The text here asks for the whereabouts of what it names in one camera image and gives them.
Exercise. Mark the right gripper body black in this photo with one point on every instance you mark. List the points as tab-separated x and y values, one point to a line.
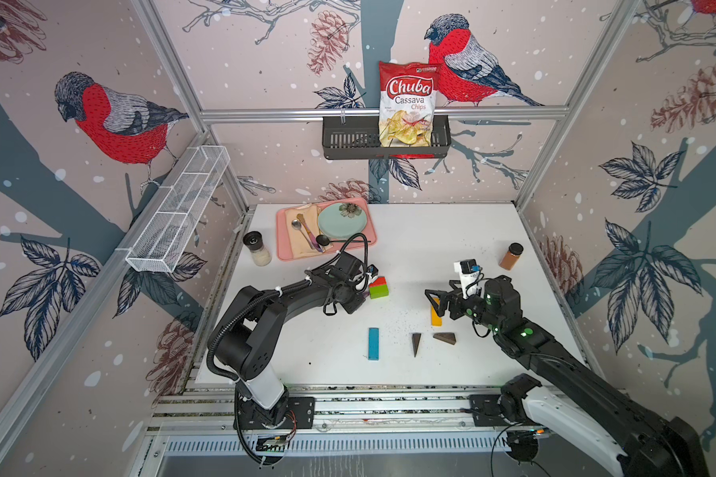
474	305

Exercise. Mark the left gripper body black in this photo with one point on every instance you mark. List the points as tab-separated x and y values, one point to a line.
352	300

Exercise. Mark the green rectangular block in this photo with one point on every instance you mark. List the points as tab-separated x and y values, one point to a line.
378	291

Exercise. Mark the red rectangular block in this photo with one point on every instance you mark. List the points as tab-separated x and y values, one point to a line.
381	280

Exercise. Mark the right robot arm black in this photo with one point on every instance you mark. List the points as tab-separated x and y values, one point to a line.
558	392

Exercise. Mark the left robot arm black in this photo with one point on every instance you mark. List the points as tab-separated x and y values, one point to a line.
242	344

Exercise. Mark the orange long block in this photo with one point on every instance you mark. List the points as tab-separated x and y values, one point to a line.
436	320

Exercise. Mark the brown triangle block right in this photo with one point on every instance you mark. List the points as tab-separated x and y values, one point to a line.
446	337

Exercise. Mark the brown triangle block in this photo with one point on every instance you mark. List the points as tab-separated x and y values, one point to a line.
416	341
446	337

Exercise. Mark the teal long block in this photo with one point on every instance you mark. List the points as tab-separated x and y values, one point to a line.
373	353

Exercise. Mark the brown triangle block left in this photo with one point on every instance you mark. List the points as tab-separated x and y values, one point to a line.
416	341

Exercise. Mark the black ladle spoon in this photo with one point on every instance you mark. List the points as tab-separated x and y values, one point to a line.
360	238

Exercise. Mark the beige napkin on tray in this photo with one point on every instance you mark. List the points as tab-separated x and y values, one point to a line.
298	245

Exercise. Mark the brown spice jar black lid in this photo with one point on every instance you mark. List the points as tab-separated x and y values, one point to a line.
512	255

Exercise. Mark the light green plate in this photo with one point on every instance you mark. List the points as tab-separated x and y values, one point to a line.
342	220

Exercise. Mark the pink tray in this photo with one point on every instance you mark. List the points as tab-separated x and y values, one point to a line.
283	243

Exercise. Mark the silver spoon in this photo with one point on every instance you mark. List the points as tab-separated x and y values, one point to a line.
297	225

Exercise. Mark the white spice jar black lid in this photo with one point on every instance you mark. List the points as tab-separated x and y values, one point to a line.
254	242

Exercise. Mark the Chuba cassava chips bag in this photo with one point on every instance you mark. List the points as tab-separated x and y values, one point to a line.
408	96

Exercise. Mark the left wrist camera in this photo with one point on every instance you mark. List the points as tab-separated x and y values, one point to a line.
372	275

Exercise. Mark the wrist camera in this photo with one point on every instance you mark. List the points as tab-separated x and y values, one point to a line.
372	275
470	276

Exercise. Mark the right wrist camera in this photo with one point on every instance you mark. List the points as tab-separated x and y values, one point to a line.
470	276

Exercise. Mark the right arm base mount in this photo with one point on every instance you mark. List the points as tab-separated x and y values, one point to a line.
486	411

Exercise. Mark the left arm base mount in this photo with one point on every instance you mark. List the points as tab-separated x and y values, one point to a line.
287	414

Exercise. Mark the black wall basket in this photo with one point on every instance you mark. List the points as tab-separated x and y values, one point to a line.
357	138

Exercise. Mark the white wire mesh shelf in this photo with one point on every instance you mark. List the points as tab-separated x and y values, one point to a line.
167	233

